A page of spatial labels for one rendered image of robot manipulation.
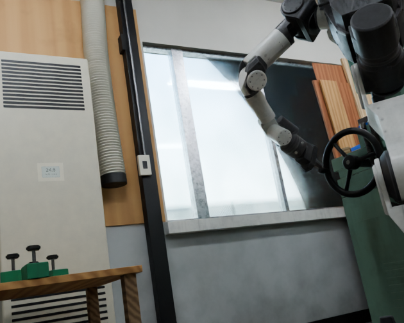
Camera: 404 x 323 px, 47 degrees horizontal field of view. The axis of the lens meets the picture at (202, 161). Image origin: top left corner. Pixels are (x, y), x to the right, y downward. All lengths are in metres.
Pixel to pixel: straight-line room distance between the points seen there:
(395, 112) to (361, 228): 0.88
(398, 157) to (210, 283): 1.95
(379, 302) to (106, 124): 1.74
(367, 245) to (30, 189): 1.63
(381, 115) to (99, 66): 1.96
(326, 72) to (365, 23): 2.81
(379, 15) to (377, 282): 1.21
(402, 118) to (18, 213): 1.79
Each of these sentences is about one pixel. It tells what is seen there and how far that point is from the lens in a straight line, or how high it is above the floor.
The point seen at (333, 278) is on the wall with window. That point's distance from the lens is 3.64.
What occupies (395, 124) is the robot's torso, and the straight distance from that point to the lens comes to 1.42.
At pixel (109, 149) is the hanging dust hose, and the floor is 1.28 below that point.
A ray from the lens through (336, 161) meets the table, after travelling 2.29.
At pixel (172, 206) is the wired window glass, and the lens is 3.10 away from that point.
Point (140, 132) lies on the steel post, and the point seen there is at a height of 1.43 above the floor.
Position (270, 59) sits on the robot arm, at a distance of 1.79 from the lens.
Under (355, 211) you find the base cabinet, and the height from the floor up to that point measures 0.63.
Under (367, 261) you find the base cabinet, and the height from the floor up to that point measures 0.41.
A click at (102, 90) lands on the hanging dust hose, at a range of 2.93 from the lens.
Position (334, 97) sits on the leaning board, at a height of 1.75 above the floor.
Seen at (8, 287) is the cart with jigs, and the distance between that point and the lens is 1.63.
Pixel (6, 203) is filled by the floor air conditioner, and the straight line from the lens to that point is 2.47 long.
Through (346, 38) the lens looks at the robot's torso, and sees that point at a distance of 1.62.
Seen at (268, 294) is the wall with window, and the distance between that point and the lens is 3.27.
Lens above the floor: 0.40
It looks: 15 degrees up
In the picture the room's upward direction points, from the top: 10 degrees counter-clockwise
